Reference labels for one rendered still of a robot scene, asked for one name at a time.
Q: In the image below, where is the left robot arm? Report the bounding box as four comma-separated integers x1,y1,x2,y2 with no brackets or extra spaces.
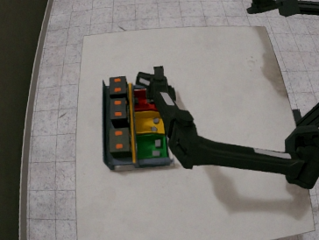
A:
135,66,319,189

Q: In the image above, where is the dark blue-grey shelf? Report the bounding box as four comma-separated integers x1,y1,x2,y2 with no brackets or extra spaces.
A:
102,80,174,170

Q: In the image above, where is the yellow open bin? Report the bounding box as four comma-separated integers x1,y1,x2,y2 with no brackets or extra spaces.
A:
135,111,165,136

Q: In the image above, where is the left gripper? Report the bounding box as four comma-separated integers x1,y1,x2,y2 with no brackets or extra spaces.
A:
145,85,176,104

